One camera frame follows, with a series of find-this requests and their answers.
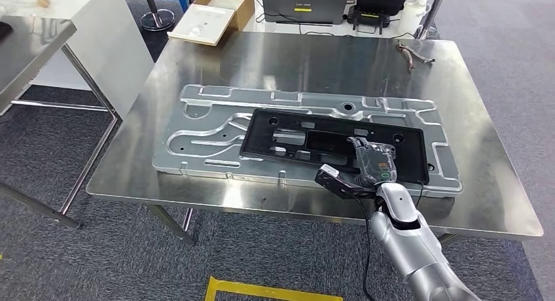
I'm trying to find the stainless steel table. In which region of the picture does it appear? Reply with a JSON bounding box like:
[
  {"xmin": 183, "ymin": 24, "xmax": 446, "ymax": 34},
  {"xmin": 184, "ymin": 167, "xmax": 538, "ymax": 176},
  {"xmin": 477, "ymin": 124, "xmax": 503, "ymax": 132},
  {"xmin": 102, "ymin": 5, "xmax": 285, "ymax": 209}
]
[{"xmin": 0, "ymin": 17, "xmax": 120, "ymax": 230}]

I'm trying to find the grey laptop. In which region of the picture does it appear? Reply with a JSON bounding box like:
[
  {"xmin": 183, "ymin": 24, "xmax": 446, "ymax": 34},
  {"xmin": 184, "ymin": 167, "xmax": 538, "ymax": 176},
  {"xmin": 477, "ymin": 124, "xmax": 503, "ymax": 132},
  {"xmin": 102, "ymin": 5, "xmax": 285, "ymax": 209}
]
[{"xmin": 261, "ymin": 0, "xmax": 352, "ymax": 26}]

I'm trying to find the black camera cable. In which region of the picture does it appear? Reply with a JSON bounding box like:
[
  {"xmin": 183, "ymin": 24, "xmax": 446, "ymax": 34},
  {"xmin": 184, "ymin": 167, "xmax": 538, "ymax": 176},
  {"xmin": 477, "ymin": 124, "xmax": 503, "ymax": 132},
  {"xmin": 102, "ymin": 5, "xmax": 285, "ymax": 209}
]
[{"xmin": 351, "ymin": 194, "xmax": 376, "ymax": 301}]

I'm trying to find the small metal hand tool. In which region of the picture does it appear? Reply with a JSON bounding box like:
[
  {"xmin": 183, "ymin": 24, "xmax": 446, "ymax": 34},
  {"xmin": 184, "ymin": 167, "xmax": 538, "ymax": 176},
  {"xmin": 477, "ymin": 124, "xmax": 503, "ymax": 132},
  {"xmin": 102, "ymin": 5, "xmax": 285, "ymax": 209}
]
[{"xmin": 395, "ymin": 41, "xmax": 436, "ymax": 73}]

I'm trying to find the stamped grey metal plate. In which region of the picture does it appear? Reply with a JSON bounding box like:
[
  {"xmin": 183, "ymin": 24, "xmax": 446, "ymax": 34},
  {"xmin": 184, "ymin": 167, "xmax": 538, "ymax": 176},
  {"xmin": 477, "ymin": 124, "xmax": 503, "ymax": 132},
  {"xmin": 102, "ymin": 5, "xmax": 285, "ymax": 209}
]
[{"xmin": 151, "ymin": 84, "xmax": 464, "ymax": 199}]

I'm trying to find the white plastic bottle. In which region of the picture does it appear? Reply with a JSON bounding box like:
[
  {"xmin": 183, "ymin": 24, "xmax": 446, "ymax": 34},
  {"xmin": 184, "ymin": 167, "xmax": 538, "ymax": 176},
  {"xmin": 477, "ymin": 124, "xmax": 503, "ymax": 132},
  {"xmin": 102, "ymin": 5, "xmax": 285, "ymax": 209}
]
[{"xmin": 398, "ymin": 0, "xmax": 431, "ymax": 36}]

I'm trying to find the white cabinet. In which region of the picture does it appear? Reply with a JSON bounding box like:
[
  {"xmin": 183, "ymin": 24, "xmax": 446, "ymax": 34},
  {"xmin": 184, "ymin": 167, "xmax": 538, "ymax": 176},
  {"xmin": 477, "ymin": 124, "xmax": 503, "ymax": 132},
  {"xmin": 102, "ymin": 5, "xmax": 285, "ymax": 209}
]
[{"xmin": 0, "ymin": 0, "xmax": 156, "ymax": 120}]

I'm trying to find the white foam insert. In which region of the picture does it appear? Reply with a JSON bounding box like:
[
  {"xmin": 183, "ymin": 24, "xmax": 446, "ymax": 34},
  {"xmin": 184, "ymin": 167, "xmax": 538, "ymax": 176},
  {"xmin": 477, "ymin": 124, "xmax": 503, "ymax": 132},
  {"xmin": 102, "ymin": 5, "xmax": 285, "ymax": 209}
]
[{"xmin": 170, "ymin": 4, "xmax": 235, "ymax": 43}]

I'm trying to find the clear plastic bag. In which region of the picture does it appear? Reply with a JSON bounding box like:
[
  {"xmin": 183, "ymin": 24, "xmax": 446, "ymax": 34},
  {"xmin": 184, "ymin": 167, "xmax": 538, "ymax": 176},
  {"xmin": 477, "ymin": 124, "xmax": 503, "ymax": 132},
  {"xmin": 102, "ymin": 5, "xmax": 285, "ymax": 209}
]
[{"xmin": 0, "ymin": 0, "xmax": 55, "ymax": 19}]

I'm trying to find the yellow floor tape square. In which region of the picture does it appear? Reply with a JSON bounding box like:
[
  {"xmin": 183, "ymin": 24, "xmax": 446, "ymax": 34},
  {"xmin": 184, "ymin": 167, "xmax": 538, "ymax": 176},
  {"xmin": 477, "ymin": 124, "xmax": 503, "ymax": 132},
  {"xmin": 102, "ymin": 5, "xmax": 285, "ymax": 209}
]
[{"xmin": 204, "ymin": 276, "xmax": 344, "ymax": 301}]

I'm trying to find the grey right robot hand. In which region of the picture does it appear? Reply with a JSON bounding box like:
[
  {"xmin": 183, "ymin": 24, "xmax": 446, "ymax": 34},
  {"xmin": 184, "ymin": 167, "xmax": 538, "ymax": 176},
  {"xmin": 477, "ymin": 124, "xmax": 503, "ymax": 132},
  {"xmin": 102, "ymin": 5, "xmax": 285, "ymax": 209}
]
[{"xmin": 346, "ymin": 136, "xmax": 399, "ymax": 189}]

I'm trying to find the stainless steel workbench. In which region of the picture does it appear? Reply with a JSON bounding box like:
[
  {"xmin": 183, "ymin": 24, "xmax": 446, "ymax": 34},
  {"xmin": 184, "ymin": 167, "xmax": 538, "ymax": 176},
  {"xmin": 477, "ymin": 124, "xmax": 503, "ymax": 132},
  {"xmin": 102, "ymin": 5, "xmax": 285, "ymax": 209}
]
[{"xmin": 86, "ymin": 30, "xmax": 544, "ymax": 248}]

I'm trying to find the stanchion with round base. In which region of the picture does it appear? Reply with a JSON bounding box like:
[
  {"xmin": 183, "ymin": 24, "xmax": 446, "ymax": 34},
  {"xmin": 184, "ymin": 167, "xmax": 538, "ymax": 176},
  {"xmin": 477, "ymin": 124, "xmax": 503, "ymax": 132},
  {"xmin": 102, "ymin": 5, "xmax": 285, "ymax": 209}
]
[{"xmin": 139, "ymin": 0, "xmax": 177, "ymax": 31}]

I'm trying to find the cardboard box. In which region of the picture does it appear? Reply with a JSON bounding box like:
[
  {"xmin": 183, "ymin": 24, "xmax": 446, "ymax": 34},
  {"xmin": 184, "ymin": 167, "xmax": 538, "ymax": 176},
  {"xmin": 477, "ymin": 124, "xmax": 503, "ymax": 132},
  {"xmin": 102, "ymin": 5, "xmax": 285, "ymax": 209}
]
[{"xmin": 168, "ymin": 0, "xmax": 256, "ymax": 47}]

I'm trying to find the black plastic plate part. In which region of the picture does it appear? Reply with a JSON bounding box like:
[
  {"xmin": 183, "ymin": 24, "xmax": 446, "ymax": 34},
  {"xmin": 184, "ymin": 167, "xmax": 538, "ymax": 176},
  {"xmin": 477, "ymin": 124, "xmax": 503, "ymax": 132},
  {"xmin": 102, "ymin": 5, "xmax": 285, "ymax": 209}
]
[{"xmin": 240, "ymin": 108, "xmax": 431, "ymax": 186}]

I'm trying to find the black device with antennas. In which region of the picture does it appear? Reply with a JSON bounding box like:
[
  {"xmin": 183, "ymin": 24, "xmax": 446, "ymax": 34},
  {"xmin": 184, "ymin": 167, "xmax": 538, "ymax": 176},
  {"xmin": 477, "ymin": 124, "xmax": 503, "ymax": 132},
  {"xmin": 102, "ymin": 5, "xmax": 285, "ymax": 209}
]
[{"xmin": 346, "ymin": 0, "xmax": 407, "ymax": 35}]

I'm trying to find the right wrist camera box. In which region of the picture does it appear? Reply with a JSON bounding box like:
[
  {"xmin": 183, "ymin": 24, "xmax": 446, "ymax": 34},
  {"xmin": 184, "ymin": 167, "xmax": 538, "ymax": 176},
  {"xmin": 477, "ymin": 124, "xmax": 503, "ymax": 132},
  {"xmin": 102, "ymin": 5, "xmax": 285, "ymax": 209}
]
[{"xmin": 314, "ymin": 164, "xmax": 379, "ymax": 200}]

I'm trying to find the metal pole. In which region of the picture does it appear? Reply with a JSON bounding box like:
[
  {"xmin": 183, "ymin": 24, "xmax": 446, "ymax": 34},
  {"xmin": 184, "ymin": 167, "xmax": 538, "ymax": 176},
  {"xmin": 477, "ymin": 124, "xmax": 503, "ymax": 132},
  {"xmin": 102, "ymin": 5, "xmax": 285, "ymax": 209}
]
[{"xmin": 416, "ymin": 0, "xmax": 450, "ymax": 41}]

